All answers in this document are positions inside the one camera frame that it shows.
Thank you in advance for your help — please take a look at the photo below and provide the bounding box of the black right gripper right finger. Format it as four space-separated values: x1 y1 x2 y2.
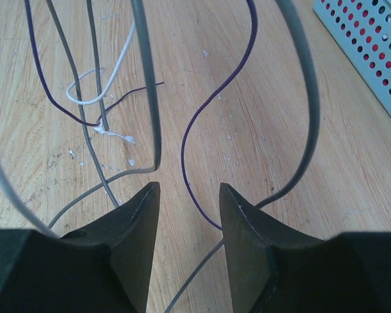
220 183 391 312

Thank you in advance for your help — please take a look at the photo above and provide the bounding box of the light blue plastic basket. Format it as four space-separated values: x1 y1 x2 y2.
313 0 391 118

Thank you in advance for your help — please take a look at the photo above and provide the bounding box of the tangled thin wire bundle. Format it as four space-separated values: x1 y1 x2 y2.
23 0 259 230

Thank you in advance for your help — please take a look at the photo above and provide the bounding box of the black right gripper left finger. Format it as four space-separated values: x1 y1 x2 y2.
0 182 160 312

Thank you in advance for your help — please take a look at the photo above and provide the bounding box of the grey wire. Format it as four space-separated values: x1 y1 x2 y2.
0 0 321 313

